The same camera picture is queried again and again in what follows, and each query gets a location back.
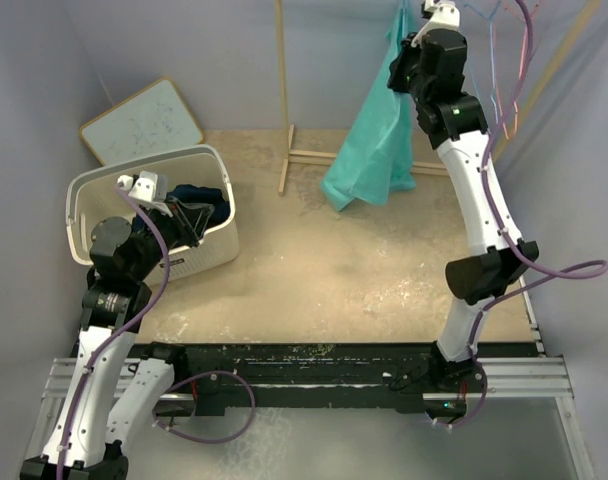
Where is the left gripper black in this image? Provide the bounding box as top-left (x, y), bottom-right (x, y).
top-left (129, 195), bottom-right (213, 280)

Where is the navy blue t shirt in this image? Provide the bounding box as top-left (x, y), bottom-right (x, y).
top-left (166, 184), bottom-right (231, 228)

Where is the teal green t shirt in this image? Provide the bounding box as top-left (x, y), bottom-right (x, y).
top-left (320, 1), bottom-right (416, 211)

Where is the blue wire hanger navy shirt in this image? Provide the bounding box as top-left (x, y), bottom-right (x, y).
top-left (463, 1), bottom-right (501, 124)

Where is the pink wire hanger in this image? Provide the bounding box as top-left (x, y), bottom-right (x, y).
top-left (502, 0), bottom-right (542, 140)

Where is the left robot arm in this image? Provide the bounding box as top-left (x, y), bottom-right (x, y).
top-left (19, 196), bottom-right (215, 479)

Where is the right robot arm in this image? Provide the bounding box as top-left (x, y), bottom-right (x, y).
top-left (388, 28), bottom-right (539, 391)

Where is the cream plastic laundry basket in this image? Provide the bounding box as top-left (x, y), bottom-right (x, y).
top-left (65, 144), bottom-right (239, 280)

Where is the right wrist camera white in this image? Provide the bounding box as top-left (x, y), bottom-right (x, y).
top-left (412, 0), bottom-right (460, 47)

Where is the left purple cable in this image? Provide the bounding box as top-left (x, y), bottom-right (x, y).
top-left (56, 183), bottom-right (171, 480)

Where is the small whiteboard wooden frame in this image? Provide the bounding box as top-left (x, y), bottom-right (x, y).
top-left (79, 77), bottom-right (204, 166)

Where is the wooden clothes rack frame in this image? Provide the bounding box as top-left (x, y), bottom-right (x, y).
top-left (274, 0), bottom-right (605, 197)

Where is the purple cable loop under rail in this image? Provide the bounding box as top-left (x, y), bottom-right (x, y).
top-left (151, 370), bottom-right (258, 444)

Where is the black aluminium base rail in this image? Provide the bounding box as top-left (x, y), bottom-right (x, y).
top-left (43, 342), bottom-right (570, 416)

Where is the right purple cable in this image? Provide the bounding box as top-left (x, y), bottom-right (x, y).
top-left (466, 0), bottom-right (608, 361)

